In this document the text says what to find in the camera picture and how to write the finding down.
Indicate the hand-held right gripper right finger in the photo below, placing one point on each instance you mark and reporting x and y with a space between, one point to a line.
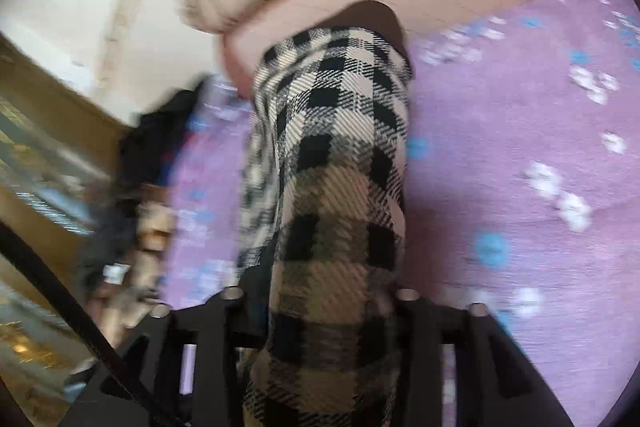
415 324

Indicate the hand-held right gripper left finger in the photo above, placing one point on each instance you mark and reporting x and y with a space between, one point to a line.
252 322

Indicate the black and cream checked coat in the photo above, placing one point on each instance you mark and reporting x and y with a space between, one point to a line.
335 157

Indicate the brown patterned cloth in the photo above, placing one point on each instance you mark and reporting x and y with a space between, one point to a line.
152 232

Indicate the black garment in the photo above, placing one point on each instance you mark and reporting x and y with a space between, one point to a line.
155 142

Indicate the purple floral bedsheet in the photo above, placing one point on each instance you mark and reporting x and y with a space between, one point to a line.
500 132

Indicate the wooden cabinet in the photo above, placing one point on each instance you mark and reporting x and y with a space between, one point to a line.
45 132

